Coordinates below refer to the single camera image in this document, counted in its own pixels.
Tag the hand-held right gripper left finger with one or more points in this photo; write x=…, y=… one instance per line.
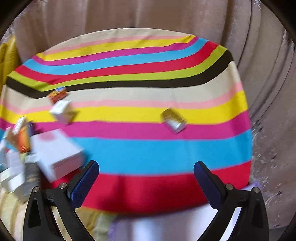
x=84, y=183

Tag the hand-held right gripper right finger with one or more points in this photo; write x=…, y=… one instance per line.
x=205, y=183

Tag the long white box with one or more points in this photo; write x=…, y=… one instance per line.
x=55, y=150

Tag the gold box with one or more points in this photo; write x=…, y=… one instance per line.
x=173, y=120

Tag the purple and white box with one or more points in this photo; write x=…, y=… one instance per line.
x=150, y=229

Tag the small plain white box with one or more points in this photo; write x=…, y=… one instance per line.
x=11, y=180

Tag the small white lavender box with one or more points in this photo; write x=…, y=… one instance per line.
x=12, y=160

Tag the orange white tissue packet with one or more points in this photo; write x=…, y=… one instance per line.
x=22, y=139

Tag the white box with grey text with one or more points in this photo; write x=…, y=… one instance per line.
x=61, y=109

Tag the striped colourful tablecloth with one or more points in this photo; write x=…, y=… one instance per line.
x=138, y=150

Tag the yellow leather sofa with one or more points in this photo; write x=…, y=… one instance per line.
x=9, y=60

